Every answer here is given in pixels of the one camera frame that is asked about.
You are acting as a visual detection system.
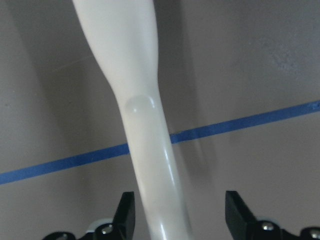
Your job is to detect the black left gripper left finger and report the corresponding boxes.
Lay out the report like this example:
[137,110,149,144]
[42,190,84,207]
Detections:
[111,191,135,240]

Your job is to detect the white hand brush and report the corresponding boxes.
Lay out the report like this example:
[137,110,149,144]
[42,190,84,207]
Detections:
[73,0,194,240]

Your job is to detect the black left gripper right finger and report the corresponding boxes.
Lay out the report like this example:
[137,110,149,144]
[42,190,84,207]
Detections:
[225,190,258,240]

